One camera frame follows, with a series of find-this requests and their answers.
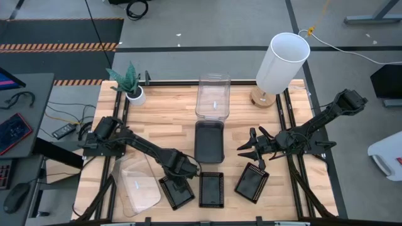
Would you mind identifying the black box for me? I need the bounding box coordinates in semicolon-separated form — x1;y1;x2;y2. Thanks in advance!
369;64;402;100

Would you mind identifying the black computer mouse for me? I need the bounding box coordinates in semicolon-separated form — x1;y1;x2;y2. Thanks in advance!
3;182;31;215

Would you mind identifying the black slotted plastic basket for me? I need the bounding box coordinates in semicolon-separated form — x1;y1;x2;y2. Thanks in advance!
234;161;270;205
158;175;196;211
198;171;225;209

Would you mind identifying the red-edged tablet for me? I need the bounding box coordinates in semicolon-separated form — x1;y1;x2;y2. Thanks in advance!
0;112;33;156

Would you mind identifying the long thin black cable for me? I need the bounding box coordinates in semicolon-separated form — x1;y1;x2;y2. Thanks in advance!
84;0;113;69

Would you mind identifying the black hazard-striped floor mat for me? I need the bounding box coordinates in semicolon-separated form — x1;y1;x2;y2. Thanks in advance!
0;17;125;86

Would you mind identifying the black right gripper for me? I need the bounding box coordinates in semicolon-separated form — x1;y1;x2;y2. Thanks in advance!
236;126;284;171

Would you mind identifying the black flat bar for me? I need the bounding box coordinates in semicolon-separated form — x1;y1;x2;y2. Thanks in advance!
31;137;84;170

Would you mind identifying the white cable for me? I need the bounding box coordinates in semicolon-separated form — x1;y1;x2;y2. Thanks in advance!
297;29;402;66

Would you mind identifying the coiled black cable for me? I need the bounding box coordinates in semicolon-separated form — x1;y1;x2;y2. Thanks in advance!
126;0;149;21

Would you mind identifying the black power adapter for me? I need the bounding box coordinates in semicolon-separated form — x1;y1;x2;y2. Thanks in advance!
51;122;77;141

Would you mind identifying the black cable bundle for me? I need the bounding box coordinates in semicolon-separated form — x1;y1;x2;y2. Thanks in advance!
77;121;95;142

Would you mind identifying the clear plastic storage bin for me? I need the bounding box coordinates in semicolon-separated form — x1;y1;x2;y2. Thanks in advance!
195;72;232;122
111;153;162;217
196;73;231;120

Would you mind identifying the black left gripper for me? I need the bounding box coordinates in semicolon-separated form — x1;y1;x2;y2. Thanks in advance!
161;149;201;193

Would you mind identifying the green plant in white pot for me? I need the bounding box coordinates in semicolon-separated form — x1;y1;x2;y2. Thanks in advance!
106;61;147;107

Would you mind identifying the black keyboard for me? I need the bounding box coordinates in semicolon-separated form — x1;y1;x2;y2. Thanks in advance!
0;158;14;191

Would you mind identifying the white moulded plastic object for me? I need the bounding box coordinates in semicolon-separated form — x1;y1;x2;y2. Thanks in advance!
367;131;402;182

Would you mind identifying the yellow cable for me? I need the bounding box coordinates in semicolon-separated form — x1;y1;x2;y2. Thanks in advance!
307;0;331;37

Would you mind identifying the grey translucent storage bin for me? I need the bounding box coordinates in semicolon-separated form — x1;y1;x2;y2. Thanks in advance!
193;120;225;164

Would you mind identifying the grey metal desk leg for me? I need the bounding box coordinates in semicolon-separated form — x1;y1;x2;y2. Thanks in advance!
343;0;402;26
383;99;402;109

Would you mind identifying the computer monitor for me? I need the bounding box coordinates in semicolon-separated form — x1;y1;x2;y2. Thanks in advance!
0;67;27;92

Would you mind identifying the white shade wooden base lamp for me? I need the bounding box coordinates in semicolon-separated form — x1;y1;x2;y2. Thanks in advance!
250;32;311;109

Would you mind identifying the black aluminium table frame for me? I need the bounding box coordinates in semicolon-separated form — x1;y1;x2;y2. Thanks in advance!
75;70;348;226

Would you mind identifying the dark grey desk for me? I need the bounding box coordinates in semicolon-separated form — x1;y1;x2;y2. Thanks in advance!
0;153;46;226

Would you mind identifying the black looped cable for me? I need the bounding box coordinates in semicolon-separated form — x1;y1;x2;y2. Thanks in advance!
0;90;36;110

